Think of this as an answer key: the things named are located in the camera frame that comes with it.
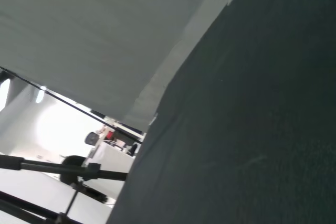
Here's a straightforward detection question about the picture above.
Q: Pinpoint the black office chair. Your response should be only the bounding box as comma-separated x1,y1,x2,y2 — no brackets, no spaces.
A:
84,131,100,146

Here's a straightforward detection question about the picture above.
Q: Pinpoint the black tripod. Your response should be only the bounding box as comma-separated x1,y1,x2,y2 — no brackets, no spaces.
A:
0,154,129,224

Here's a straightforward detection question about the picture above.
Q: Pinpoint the black bench cloth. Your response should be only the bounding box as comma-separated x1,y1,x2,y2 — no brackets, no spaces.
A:
106,0,336,224

